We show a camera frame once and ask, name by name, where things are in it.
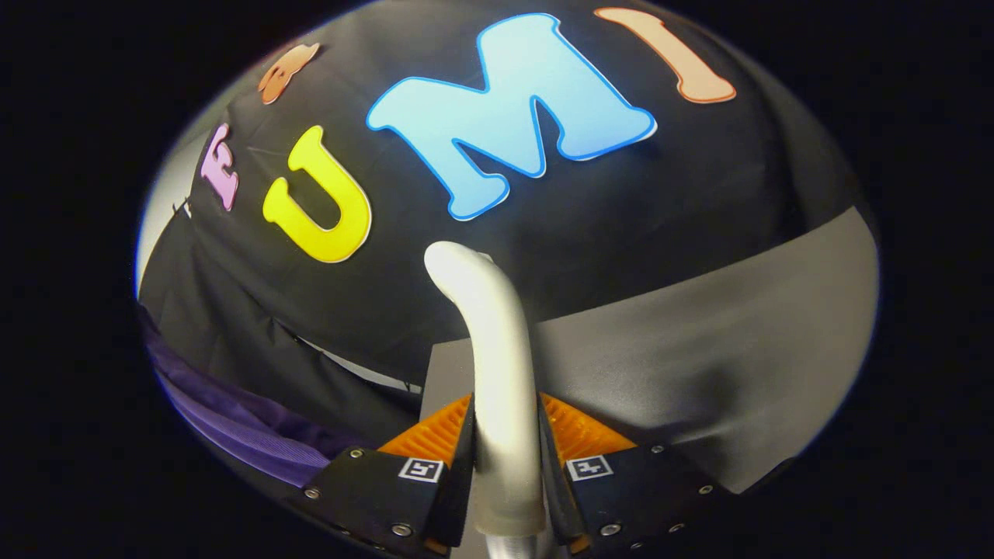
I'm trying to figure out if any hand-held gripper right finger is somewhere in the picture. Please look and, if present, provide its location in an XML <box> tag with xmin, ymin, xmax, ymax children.
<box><xmin>537</xmin><ymin>392</ymin><xmax>735</xmax><ymax>556</ymax></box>

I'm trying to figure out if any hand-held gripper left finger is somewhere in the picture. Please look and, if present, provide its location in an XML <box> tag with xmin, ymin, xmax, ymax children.
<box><xmin>283</xmin><ymin>394</ymin><xmax>476</xmax><ymax>558</ymax></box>

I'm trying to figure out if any purple corduroy jacket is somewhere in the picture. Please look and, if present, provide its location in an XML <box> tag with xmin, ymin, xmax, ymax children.
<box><xmin>140</xmin><ymin>307</ymin><xmax>374</xmax><ymax>488</ymax></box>

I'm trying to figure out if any grey cabinet with dark top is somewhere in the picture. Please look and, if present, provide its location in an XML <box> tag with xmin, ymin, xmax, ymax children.
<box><xmin>419</xmin><ymin>206</ymin><xmax>881</xmax><ymax>495</ymax></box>

